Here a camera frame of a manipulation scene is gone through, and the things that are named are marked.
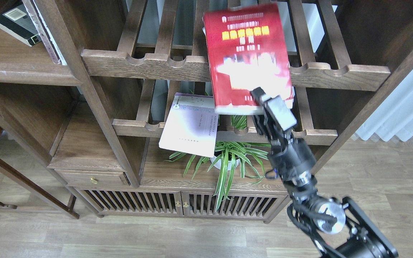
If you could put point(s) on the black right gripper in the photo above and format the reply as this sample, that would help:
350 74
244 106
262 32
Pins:
291 159

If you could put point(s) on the red cover book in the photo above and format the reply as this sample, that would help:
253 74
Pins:
247 49

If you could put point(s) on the white lavender book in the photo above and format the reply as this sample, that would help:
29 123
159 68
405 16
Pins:
191 125

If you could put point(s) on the black yellow cover book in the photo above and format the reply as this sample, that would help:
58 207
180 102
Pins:
18 24

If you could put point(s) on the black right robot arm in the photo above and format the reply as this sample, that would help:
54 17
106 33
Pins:
338 229

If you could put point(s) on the green spider plant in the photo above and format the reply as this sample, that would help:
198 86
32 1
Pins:
243 158

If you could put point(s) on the white pleated curtain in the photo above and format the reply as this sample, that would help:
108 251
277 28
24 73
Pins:
394 117

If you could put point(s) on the dark wooden side furniture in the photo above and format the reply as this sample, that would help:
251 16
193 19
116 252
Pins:
53 204

